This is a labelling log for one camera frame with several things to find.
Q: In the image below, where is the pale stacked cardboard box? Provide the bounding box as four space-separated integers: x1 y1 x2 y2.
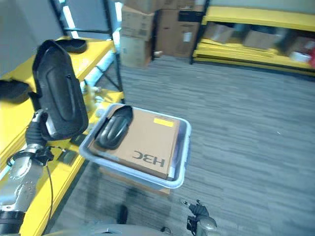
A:
120 35 153 68
120 5 156 41

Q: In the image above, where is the red and white container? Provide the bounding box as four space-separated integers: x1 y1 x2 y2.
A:
289 41 315 69

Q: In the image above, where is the yellow shelf with black frame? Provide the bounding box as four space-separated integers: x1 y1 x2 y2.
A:
0 0 126 236

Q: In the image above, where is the small white parts pile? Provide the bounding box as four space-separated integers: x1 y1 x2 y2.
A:
80 79 109 118

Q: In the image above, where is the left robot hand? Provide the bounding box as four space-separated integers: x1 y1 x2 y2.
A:
26 91 57 148

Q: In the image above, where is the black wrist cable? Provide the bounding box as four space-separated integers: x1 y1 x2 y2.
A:
44 147 54 223

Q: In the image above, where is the long yellow storage shelf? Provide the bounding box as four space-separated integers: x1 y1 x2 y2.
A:
189 0 315 77

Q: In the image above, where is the brown H3C cardboard box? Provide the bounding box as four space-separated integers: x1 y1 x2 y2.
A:
88 108 182 180

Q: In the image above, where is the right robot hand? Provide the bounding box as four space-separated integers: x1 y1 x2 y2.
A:
181 199 210 218

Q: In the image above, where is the black sole-shaped part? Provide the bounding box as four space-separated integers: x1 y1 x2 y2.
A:
32 39 89 142
0 80 33 104
55 38 87 54
94 106 134 150

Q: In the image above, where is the grey-blue plastic box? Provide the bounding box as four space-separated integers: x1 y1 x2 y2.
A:
78 103 192 190

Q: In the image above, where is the dark robot foot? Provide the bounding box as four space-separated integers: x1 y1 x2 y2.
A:
117 204 129 224

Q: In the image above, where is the large brown cardboard box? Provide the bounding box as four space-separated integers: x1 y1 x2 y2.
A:
154 8 203 59

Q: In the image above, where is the grey robot torso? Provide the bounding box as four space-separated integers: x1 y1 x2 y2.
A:
44 222 163 236

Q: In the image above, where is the small dark flat part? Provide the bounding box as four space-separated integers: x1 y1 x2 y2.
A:
57 149 78 166

